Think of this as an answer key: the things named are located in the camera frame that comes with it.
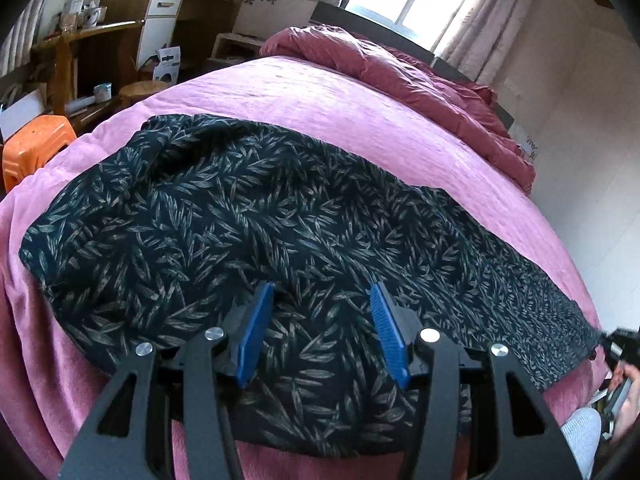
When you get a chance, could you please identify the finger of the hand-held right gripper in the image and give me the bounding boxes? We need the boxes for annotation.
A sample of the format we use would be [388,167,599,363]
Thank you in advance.
[597,327,640,363]

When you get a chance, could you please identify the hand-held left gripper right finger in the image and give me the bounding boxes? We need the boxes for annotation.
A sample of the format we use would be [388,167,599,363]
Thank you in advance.
[369,281,583,480]

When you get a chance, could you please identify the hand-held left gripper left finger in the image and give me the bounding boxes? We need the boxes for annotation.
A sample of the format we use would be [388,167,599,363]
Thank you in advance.
[59,281,277,480]

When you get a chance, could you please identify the black leaf print pants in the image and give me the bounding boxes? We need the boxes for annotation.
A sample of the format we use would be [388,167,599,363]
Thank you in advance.
[19,113,603,458]

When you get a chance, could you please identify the person's grey trouser leg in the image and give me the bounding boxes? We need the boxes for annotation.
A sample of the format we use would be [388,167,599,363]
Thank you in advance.
[560,407,603,480]

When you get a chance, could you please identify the pink bed blanket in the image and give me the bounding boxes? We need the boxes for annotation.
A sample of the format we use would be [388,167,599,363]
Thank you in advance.
[0,55,608,480]

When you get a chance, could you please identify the dark pink duvet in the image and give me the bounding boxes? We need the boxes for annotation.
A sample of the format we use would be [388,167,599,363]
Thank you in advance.
[260,25,537,196]

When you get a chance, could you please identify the round wooden stool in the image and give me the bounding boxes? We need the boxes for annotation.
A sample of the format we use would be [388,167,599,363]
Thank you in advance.
[119,80,168,111]

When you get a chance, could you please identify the dark bed headboard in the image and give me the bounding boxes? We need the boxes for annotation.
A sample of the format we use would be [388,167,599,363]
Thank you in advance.
[310,1,516,131]

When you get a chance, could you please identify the white blue carton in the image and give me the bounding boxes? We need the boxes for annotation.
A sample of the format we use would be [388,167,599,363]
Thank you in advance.
[150,46,183,83]

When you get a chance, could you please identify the white low rack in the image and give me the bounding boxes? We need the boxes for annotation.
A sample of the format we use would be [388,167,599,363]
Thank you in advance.
[207,32,268,68]

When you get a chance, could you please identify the orange plastic stool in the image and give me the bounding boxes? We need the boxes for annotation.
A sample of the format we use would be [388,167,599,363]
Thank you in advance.
[1,115,77,193]

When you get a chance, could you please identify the leaf print cardboard box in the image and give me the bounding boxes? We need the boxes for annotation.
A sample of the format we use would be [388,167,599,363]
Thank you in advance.
[232,0,318,41]

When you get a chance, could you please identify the white flat board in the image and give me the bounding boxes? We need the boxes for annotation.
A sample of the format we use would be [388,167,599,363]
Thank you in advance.
[0,89,49,142]

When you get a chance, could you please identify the white front wooden cabinet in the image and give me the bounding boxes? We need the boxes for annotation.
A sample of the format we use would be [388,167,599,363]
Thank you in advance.
[102,0,236,96]

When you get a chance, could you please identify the wooden desk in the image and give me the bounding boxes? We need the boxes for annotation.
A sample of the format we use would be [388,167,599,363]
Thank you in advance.
[30,20,146,116]

